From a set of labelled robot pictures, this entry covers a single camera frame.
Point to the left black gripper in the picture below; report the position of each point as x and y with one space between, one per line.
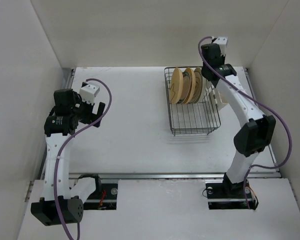
91 116

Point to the cream plate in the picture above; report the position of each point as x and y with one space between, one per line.
200 85

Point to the white plate with black rings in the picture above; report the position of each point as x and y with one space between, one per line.
208 86

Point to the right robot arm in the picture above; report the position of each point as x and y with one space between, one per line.
256 128

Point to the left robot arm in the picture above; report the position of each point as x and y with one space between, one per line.
59 202

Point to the tan wooden plate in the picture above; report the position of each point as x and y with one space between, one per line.
176 85

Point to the tan rimmed patterned plate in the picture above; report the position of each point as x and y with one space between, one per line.
189 86

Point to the white cutlery holder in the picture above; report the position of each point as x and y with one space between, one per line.
218 100

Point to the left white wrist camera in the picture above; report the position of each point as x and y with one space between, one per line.
88 92

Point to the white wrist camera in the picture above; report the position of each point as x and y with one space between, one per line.
222 41
88 92

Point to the aluminium front rail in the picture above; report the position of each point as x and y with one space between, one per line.
193 175

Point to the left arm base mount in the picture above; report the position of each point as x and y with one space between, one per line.
104 199

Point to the black wire dish rack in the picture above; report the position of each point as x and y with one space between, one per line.
193 118

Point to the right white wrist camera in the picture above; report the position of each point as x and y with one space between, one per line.
222 41

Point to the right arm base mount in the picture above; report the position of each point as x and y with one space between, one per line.
219 199

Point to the aluminium right rail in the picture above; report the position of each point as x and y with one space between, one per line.
270 149

